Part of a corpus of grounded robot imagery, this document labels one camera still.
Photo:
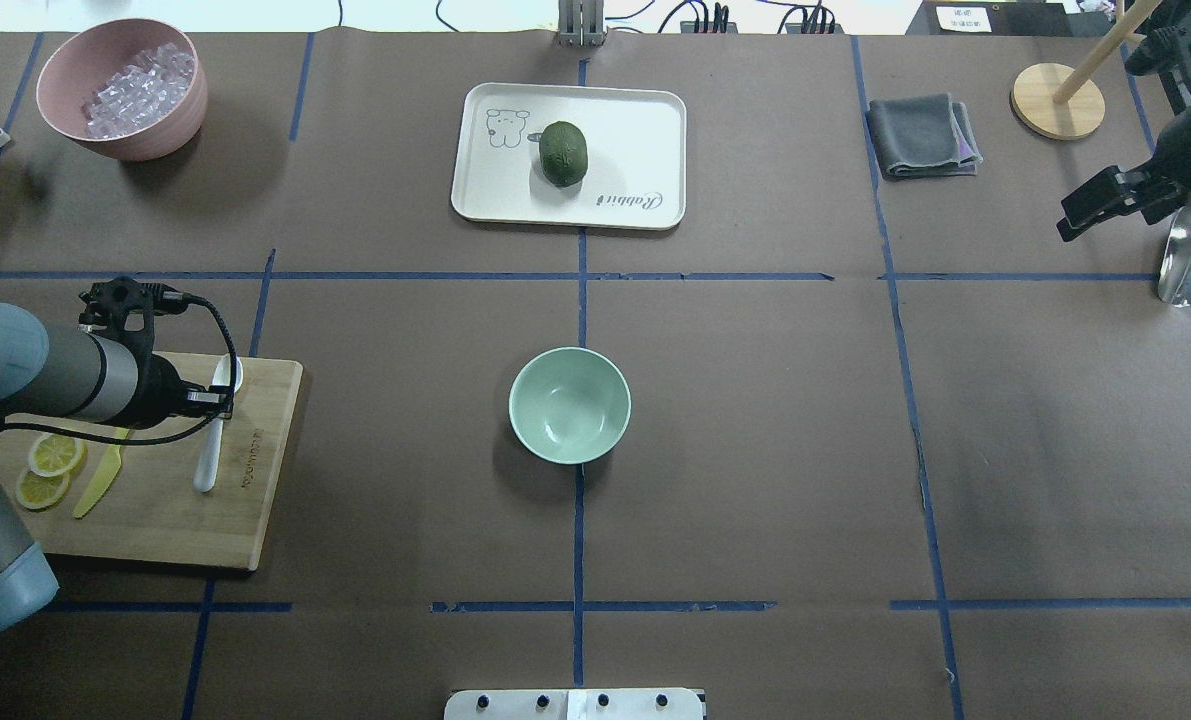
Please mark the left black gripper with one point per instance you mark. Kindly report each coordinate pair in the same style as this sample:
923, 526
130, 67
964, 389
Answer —
162, 385

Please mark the white plastic spoon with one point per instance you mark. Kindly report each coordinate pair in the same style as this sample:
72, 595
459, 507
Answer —
229, 373

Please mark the light green bowl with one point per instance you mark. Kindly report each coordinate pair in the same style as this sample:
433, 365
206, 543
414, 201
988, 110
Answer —
570, 405

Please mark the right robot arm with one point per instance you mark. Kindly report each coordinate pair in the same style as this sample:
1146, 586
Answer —
1156, 189

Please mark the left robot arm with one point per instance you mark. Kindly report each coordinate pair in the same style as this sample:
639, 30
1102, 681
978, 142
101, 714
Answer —
102, 371

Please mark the pink bowl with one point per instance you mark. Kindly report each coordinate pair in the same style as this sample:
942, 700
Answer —
85, 61

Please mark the bamboo cutting board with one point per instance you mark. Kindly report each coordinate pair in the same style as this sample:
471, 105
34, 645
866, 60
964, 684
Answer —
153, 513

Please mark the wooden mug tree stand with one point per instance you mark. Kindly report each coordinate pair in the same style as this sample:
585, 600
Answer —
1063, 103

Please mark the yellow plastic knife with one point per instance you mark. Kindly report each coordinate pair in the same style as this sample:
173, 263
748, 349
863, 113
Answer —
108, 469

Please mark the upper lemon slice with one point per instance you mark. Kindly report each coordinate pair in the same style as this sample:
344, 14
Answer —
54, 455

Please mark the lemon slice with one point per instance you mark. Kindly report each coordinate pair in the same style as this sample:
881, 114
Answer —
36, 493
54, 455

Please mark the lower lemon slice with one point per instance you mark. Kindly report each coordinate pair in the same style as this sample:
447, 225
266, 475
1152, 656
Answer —
36, 493

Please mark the folded grey cloth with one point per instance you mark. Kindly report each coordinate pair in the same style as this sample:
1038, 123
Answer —
923, 137

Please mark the clear ice cubes pile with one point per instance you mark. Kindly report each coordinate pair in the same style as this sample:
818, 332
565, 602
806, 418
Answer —
144, 91

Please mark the cream rabbit tray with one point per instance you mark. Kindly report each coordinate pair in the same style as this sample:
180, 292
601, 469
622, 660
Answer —
637, 141

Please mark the green avocado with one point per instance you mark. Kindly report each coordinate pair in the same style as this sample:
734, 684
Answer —
564, 154

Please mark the black power strip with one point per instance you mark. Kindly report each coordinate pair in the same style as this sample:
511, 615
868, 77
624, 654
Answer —
710, 18

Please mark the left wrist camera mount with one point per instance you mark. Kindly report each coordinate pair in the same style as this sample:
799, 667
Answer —
124, 311

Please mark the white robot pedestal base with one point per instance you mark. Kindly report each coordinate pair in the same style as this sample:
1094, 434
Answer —
578, 703

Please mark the aluminium frame post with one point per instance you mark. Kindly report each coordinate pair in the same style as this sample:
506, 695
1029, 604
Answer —
581, 23

